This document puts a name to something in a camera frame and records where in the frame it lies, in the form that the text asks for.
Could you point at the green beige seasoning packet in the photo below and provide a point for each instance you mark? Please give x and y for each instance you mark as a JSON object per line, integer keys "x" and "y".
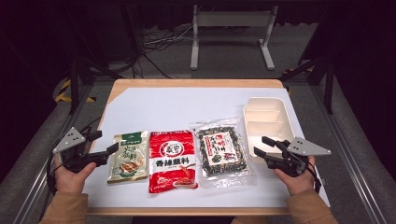
{"x": 129, "y": 155}

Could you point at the yellow black hazard tape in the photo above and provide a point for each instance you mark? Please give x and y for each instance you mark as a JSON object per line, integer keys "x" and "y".
{"x": 63, "y": 88}

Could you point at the beige compartment tray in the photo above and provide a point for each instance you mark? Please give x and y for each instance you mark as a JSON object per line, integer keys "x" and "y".
{"x": 267, "y": 118}

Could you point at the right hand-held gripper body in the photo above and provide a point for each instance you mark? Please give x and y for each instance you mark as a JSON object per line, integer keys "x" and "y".
{"x": 306, "y": 148}

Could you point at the person's left hand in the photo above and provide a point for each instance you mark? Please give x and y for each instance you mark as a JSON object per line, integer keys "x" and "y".
{"x": 70, "y": 182}

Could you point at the white table mat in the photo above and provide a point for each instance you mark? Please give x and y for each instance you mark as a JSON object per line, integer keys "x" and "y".
{"x": 186, "y": 105}

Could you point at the aluminium floor rail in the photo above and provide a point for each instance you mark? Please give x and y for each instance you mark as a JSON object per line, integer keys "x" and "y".
{"x": 362, "y": 189}
{"x": 34, "y": 193}

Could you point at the black metal stand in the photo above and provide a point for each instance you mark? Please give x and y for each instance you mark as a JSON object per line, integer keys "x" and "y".
{"x": 74, "y": 81}
{"x": 328, "y": 87}

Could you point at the red seasoning packet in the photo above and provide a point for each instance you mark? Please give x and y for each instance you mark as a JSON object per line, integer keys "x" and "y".
{"x": 172, "y": 161}

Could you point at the person's right hand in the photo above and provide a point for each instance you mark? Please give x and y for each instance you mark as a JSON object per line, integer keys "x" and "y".
{"x": 299, "y": 185}

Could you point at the clear seaweed flake bag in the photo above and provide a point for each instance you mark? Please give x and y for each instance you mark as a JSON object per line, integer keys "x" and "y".
{"x": 222, "y": 152}

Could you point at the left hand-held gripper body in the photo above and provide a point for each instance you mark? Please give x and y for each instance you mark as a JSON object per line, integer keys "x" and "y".
{"x": 70, "y": 140}

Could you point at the white metal desk frame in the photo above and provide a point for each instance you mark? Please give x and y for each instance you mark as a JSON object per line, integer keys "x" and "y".
{"x": 232, "y": 18}

